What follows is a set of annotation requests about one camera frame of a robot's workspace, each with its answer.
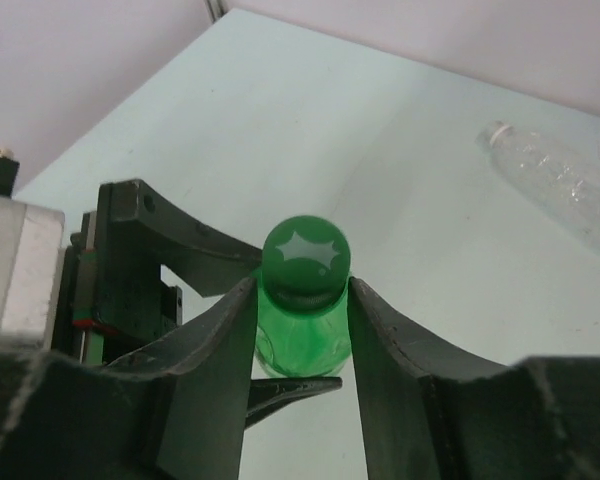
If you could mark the clear unlabelled plastic bottle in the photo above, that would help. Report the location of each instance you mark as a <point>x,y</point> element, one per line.
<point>561,182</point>

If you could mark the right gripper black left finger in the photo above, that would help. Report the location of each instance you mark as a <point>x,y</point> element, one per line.
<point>174,409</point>

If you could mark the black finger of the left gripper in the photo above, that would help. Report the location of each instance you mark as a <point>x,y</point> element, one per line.
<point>268,396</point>

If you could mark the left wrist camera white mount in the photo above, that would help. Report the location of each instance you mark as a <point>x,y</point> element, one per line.
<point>31,260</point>

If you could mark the green plastic bottle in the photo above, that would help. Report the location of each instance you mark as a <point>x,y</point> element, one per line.
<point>301,345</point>

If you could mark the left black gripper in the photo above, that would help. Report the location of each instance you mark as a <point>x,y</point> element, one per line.
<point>112,299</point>

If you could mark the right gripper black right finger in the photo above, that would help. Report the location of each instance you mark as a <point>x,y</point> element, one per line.
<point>431,410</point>

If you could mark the green bottle cap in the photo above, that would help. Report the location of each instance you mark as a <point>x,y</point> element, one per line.
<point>305,264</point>

